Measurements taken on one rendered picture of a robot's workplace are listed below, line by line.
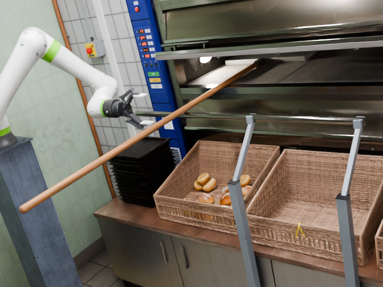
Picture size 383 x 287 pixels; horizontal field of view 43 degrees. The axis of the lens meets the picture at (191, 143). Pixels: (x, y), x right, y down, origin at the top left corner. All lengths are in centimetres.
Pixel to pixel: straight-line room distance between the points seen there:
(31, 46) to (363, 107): 152
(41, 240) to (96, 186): 103
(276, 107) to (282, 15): 48
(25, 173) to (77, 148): 96
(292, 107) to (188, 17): 74
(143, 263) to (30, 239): 68
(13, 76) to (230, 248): 127
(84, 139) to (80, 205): 47
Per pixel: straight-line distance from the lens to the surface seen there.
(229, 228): 241
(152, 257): 282
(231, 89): 263
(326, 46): 214
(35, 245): 269
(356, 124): 194
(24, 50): 229
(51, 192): 184
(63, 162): 342
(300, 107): 248
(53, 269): 279
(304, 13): 231
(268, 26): 239
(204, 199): 269
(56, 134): 337
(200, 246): 249
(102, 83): 250
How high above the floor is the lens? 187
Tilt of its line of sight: 21 degrees down
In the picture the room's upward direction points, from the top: 13 degrees counter-clockwise
